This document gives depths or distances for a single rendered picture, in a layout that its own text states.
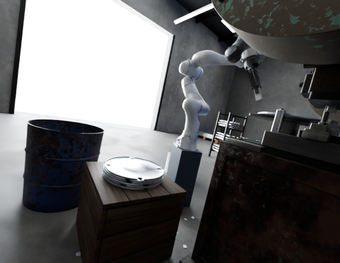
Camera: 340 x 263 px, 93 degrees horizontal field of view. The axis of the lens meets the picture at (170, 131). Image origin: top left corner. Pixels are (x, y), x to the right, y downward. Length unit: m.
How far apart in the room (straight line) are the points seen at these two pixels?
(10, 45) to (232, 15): 4.46
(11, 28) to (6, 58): 0.58
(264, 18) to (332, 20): 0.15
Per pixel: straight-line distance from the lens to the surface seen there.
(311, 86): 0.88
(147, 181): 0.72
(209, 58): 1.28
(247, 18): 0.61
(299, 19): 0.54
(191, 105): 1.17
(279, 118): 0.75
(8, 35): 4.79
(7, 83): 4.71
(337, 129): 0.84
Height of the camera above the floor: 0.69
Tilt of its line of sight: 6 degrees down
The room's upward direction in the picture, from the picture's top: 12 degrees clockwise
